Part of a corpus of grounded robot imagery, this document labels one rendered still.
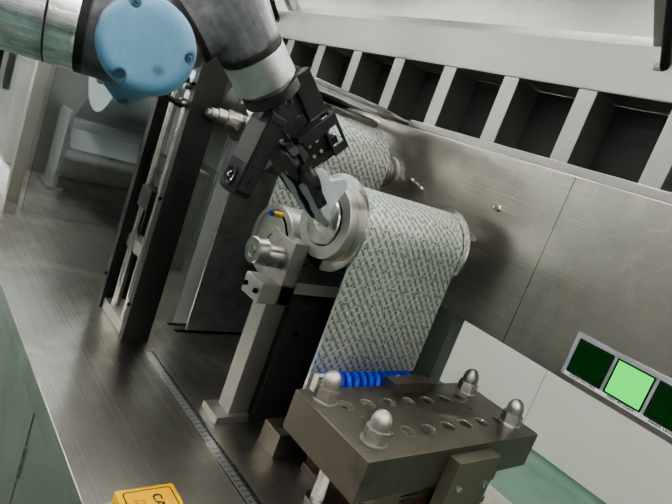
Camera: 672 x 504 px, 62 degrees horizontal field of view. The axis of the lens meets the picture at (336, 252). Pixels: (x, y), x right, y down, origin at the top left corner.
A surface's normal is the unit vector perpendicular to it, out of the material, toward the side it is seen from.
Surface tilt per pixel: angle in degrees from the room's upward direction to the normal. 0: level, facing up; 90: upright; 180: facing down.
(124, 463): 0
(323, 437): 90
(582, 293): 90
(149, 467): 0
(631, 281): 90
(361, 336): 90
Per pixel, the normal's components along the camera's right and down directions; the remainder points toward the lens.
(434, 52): -0.74, -0.13
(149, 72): 0.31, 0.29
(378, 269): 0.58, 0.36
